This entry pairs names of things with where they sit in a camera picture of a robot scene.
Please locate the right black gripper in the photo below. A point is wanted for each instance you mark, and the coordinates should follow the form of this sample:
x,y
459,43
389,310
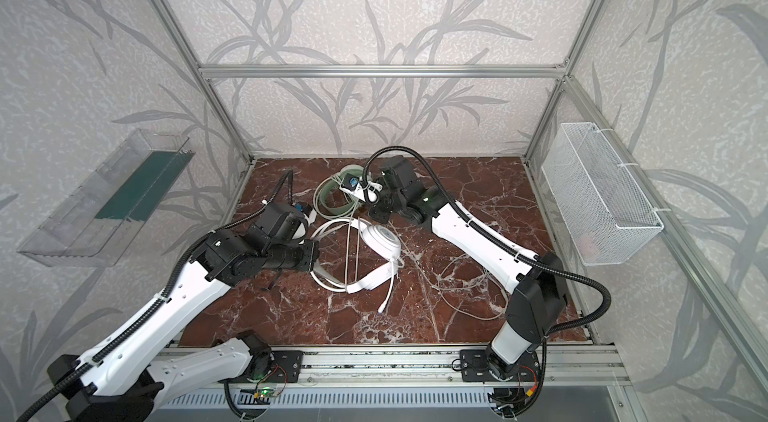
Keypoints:
x,y
379,194

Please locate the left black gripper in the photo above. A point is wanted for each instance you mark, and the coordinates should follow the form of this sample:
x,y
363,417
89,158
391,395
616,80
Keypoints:
x,y
309,254

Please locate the mint green headphones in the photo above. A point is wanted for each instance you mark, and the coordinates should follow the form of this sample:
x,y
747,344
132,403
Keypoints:
x,y
329,188

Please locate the white headphones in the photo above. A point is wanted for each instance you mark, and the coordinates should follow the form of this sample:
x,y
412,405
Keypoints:
x,y
373,257

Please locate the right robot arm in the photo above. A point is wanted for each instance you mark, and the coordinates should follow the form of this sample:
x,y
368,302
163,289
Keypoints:
x,y
536,284

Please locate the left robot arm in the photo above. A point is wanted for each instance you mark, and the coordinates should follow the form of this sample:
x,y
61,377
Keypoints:
x,y
120,378

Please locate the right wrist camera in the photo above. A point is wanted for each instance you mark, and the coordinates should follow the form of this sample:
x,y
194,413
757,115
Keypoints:
x,y
352,186

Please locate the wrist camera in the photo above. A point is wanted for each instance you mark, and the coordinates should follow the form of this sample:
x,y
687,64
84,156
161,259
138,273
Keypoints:
x,y
307,217
352,186

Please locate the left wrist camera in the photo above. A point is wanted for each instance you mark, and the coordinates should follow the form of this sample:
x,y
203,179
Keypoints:
x,y
307,217

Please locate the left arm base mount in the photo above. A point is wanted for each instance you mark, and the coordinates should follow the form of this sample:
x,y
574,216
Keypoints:
x,y
276,367

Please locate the clear plastic wall bin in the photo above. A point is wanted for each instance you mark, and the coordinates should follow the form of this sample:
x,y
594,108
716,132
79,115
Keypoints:
x,y
95,225

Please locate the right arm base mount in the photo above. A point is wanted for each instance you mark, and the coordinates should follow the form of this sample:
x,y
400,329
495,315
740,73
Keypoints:
x,y
483,365

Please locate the white wire mesh basket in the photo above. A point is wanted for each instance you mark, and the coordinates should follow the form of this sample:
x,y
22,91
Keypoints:
x,y
607,215

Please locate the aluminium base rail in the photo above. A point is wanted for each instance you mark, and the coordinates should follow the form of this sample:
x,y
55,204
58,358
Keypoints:
x,y
420,366

